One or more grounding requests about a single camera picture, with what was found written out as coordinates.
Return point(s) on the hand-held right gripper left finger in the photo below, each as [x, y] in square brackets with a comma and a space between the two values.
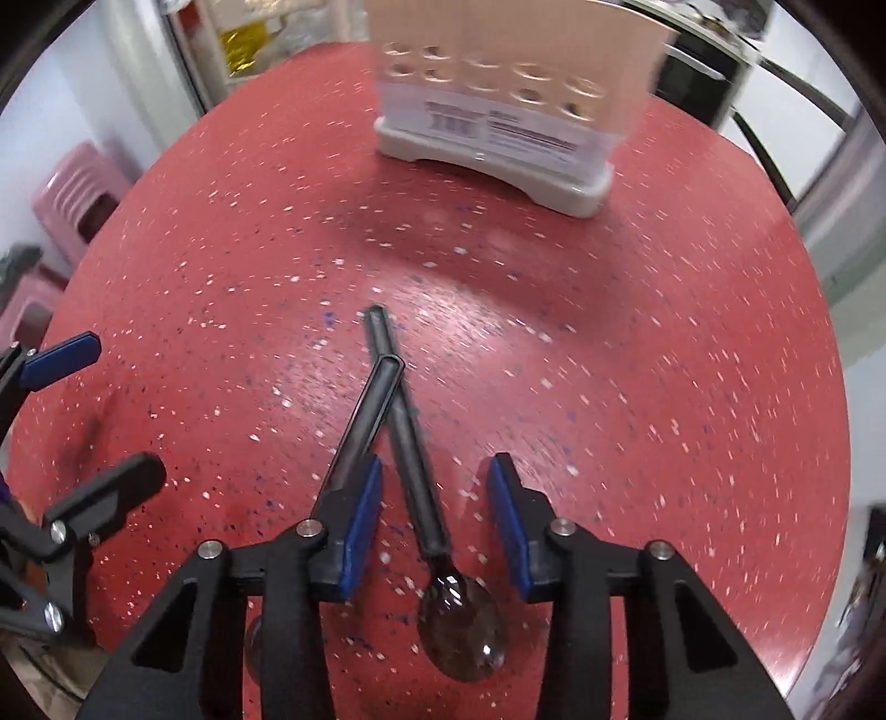
[360, 529]

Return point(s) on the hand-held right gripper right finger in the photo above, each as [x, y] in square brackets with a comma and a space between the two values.
[511, 536]

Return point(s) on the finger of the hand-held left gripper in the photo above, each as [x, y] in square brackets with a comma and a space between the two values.
[62, 356]
[111, 488]

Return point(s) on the beige plastic utensil holder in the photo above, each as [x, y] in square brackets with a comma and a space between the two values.
[512, 34]

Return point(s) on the pink plastic stool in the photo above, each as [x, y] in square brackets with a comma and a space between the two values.
[28, 304]
[83, 201]

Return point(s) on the yellow oil bottle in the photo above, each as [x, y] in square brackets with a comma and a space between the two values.
[242, 48]

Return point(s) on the grey refrigerator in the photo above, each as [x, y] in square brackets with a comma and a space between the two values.
[844, 208]

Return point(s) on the black oven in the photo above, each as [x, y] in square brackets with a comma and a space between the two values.
[699, 76]

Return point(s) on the grey door frame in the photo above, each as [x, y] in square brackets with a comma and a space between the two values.
[159, 48]

